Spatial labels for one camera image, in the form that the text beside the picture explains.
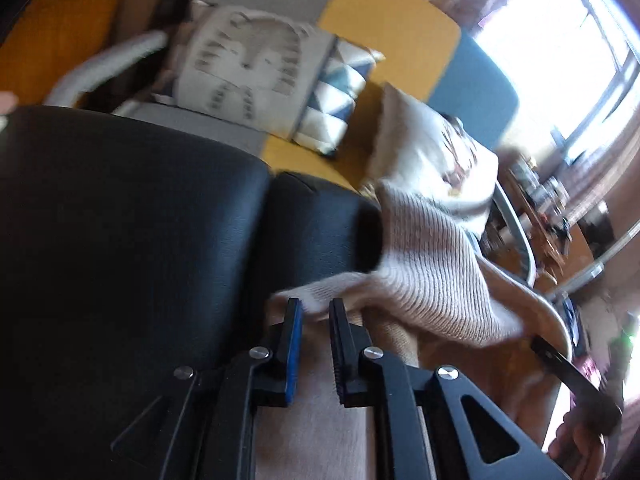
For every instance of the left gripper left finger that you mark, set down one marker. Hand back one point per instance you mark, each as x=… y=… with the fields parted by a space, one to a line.
x=250 y=399

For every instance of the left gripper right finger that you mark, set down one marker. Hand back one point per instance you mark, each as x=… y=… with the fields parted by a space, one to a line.
x=428 y=424

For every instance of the beige knit sweater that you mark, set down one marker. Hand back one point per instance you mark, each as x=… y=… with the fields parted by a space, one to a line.
x=431 y=300

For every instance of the person's right hand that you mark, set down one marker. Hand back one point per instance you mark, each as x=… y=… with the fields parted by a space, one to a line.
x=577 y=449

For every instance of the black leather ottoman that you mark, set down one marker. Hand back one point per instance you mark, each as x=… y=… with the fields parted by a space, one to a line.
x=136 y=262

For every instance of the wooden side table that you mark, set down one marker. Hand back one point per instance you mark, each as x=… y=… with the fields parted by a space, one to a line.
x=559 y=253

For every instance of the deer print cushion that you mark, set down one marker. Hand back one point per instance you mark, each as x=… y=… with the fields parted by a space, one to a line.
x=421 y=151

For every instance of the tiger print cushion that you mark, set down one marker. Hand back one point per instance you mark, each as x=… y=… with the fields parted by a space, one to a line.
x=266 y=72

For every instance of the grey yellow blue sofa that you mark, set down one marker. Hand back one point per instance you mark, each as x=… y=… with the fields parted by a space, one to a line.
x=428 y=55

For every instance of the folded pink garment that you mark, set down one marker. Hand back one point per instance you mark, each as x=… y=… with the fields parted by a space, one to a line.
x=8 y=103

